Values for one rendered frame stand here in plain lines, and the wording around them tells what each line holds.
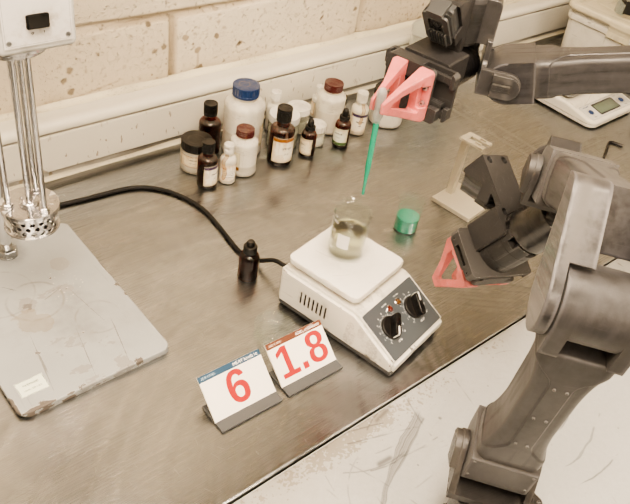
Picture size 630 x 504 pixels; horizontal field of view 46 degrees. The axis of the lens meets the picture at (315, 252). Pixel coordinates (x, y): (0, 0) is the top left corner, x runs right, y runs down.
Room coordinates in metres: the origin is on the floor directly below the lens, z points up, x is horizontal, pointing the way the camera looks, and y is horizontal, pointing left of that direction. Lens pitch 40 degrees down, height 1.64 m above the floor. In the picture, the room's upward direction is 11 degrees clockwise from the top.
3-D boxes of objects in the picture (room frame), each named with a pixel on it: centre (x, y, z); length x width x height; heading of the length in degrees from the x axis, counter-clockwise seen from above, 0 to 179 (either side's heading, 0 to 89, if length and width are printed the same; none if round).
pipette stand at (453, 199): (1.10, -0.24, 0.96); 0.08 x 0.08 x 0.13; 54
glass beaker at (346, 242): (0.80, -0.04, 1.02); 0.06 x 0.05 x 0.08; 13
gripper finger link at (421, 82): (0.83, -0.06, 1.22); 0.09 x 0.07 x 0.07; 148
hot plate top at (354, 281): (0.78, -0.05, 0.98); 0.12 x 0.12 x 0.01; 58
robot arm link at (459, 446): (0.47, -0.22, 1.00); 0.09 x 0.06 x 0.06; 83
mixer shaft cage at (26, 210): (0.67, 0.34, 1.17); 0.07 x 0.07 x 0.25
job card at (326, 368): (0.65, -0.01, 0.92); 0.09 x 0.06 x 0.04; 136
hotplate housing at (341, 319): (0.77, -0.07, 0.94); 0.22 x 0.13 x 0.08; 58
